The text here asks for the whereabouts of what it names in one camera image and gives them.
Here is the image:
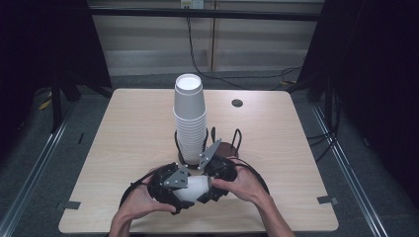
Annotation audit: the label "person's right hand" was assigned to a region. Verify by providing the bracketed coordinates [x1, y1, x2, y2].
[209, 165, 270, 207]

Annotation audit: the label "black horizontal metal bar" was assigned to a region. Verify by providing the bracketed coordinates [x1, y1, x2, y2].
[88, 7, 323, 23]

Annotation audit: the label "metal floor rail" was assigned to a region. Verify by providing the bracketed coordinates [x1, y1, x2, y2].
[310, 103, 391, 237]
[0, 107, 76, 237]

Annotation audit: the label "dark curtain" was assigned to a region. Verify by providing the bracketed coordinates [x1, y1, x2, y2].
[0, 0, 114, 159]
[296, 0, 419, 201]

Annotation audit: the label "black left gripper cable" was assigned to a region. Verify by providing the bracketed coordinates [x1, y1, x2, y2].
[119, 169, 160, 207]

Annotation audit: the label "dark brown wire cup holder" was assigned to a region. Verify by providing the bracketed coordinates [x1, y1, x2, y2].
[173, 126, 243, 171]

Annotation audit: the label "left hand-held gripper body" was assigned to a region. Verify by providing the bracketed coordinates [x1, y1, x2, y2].
[148, 162, 191, 207]

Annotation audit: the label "person's left hand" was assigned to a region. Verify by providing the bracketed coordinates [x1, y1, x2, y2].
[115, 168, 178, 225]

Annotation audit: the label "stack of white paper cups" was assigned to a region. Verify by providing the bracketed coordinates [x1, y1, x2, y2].
[172, 72, 209, 166]

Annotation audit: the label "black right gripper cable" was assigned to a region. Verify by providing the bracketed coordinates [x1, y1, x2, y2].
[229, 157, 271, 196]

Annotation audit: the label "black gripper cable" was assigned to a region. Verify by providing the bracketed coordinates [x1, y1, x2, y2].
[119, 169, 160, 207]
[229, 157, 271, 196]

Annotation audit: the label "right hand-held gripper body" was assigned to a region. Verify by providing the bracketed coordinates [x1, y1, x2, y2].
[197, 138, 239, 182]

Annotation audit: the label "black floor cables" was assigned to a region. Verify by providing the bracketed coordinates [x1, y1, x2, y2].
[305, 92, 342, 163]

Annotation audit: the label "black hanging power cable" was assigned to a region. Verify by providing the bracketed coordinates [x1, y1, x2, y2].
[185, 16, 302, 92]

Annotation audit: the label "grey tape strip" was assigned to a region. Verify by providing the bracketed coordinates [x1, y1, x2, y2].
[54, 199, 82, 212]
[316, 195, 340, 206]

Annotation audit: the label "black metal stand leg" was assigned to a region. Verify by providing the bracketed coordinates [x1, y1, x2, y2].
[48, 77, 64, 134]

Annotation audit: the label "white wall socket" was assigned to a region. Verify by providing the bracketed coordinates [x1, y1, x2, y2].
[180, 0, 206, 10]

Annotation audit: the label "single white paper cup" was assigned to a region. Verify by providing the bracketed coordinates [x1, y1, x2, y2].
[172, 175, 212, 203]

